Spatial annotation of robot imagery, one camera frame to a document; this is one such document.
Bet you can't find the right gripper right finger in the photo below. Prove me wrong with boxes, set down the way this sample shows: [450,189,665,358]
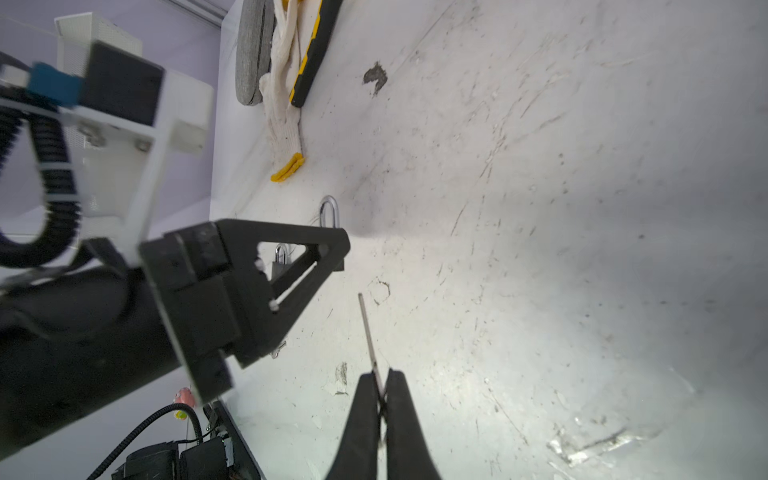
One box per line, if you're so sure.
[384,369,441,480]

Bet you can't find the black padlock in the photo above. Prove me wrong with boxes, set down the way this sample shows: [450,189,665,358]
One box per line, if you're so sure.
[270,243,293,281]
[318,195,341,228]

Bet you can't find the grey oval sharpening stone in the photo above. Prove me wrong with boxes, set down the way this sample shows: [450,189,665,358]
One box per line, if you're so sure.
[235,0,276,106]

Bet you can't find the yellow black pliers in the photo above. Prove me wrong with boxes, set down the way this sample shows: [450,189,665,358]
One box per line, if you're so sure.
[281,0,342,108]

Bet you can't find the white work glove yellow cuff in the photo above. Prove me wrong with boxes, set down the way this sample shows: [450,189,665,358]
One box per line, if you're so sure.
[259,1,321,183]

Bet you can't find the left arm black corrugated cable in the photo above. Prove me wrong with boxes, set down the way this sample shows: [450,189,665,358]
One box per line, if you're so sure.
[0,50,82,269]

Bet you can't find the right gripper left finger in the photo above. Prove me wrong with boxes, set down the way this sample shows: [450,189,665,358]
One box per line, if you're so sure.
[326,373,380,480]

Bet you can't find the silver key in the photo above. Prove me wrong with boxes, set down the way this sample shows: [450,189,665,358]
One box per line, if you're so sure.
[357,292,385,401]

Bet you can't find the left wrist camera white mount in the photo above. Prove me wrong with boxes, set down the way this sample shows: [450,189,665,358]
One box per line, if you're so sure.
[1,12,214,269]

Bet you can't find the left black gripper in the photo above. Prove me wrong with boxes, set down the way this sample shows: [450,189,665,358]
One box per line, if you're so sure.
[1,219,350,458]

